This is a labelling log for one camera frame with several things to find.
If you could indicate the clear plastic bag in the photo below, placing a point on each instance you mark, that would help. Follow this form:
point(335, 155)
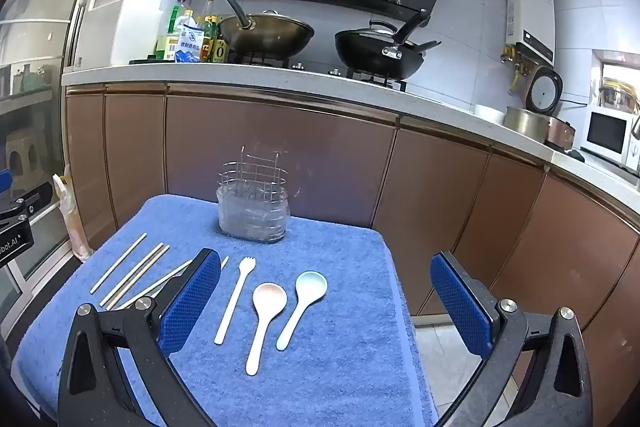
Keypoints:
point(70, 217)

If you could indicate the white plastic fork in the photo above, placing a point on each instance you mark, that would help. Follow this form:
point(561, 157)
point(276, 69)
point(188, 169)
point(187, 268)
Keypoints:
point(232, 302)

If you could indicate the blue terry towel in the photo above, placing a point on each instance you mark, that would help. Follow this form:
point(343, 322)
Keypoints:
point(325, 307)

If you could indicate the black frying pan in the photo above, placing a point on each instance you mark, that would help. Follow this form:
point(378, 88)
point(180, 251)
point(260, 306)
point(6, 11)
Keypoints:
point(375, 54)

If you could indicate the glass wok lid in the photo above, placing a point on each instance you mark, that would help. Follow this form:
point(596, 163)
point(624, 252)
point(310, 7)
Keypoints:
point(280, 23)

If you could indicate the white microwave oven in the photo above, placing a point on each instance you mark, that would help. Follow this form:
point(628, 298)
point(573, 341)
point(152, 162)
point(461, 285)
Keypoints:
point(605, 134)

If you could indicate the white water heater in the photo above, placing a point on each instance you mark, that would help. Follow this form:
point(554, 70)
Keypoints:
point(532, 17)

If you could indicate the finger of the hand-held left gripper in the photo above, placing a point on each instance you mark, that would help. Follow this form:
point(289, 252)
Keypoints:
point(30, 207)

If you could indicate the pink bowl spoon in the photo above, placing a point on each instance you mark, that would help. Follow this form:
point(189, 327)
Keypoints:
point(270, 299)

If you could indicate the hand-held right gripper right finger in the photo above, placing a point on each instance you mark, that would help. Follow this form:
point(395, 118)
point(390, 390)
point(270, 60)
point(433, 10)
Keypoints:
point(462, 304)

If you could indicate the dark bottle with yellow label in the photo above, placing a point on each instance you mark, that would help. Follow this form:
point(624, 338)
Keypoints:
point(220, 50)

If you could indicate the clear bottle with gold cap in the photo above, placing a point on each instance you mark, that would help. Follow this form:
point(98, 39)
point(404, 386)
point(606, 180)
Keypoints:
point(210, 32)

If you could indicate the white stone countertop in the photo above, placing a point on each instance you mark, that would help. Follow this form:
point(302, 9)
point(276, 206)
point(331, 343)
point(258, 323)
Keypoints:
point(225, 74)

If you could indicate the steel inner pot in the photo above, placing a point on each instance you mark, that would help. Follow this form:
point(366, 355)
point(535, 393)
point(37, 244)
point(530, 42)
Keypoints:
point(522, 124)

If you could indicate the glass sliding door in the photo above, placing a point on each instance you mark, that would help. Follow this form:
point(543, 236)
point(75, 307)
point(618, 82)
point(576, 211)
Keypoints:
point(30, 82)

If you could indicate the light blue bowl spoon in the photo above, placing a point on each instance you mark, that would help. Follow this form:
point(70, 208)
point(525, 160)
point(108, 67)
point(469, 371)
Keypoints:
point(311, 284)

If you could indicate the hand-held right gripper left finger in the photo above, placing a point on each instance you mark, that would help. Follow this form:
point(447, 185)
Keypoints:
point(192, 302)

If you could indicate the row of brown cabinet doors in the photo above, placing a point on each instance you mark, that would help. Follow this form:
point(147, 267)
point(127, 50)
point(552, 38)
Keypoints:
point(325, 147)

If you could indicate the rice cooker with open lid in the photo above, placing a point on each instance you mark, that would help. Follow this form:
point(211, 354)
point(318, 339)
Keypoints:
point(547, 92)

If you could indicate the white bowl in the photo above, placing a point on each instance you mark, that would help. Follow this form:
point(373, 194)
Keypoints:
point(487, 113)

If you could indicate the white and blue salt bag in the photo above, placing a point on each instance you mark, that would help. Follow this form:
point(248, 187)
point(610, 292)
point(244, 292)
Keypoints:
point(187, 47)

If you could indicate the gas stove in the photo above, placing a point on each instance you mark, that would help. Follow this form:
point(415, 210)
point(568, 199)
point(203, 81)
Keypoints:
point(320, 69)

